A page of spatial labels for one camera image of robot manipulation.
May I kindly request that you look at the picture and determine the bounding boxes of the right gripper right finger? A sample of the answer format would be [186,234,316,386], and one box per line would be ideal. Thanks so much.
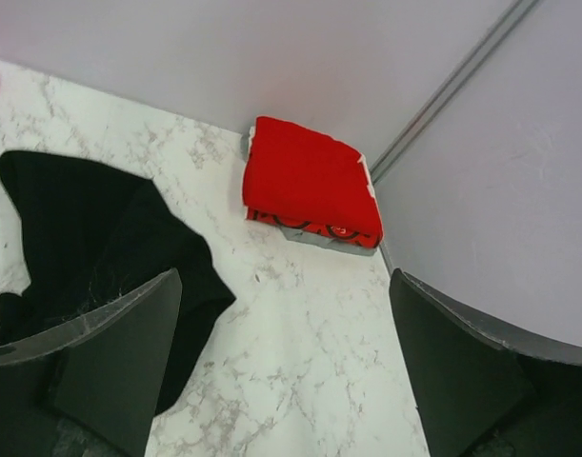
[390,269,582,456]

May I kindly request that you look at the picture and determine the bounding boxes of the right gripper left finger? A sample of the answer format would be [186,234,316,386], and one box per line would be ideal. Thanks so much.
[0,269,182,456]

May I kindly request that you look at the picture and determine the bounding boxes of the black t shirt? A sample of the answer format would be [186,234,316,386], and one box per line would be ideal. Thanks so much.
[0,150,235,412]

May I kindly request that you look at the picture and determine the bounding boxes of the folded red t shirt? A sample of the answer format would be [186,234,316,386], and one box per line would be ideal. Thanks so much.
[242,115,384,249]

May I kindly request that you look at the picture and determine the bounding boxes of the right aluminium frame post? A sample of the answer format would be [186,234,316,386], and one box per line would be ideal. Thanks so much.
[370,0,541,184]

